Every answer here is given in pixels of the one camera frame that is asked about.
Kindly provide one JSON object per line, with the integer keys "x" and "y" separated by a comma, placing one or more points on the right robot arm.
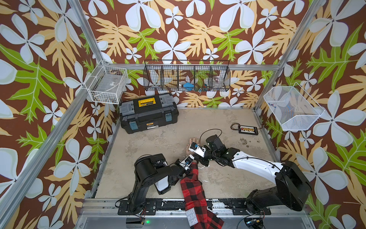
{"x": 291, "y": 188}

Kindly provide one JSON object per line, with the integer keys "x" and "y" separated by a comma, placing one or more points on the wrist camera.
{"x": 197, "y": 149}
{"x": 185, "y": 164}

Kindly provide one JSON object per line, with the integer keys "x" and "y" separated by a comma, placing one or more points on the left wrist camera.
{"x": 185, "y": 164}

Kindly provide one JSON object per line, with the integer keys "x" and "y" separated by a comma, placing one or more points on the black wire basket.
{"x": 186, "y": 75}

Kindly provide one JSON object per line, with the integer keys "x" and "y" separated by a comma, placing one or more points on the small black electronic board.
{"x": 248, "y": 130}

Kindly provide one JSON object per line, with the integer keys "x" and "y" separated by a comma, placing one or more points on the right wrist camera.
{"x": 197, "y": 149}

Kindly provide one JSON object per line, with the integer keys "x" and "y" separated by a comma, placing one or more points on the black toolbox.
{"x": 148, "y": 113}

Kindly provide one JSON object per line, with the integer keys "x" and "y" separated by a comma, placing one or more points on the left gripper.
{"x": 187, "y": 171}

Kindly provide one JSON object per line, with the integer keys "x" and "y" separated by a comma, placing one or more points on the white wire basket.
{"x": 106, "y": 83}
{"x": 293, "y": 107}

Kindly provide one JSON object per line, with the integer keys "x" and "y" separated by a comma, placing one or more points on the white wire basket right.
{"x": 293, "y": 107}

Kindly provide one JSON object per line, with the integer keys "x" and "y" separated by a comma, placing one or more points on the white wire basket left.
{"x": 106, "y": 83}

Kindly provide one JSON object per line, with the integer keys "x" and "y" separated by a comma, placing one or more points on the red plaid sleeve forearm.
{"x": 199, "y": 217}

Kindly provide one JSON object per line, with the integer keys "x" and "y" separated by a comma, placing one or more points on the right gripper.
{"x": 201, "y": 160}

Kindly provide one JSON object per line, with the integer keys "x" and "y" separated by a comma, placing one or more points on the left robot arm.
{"x": 153, "y": 170}

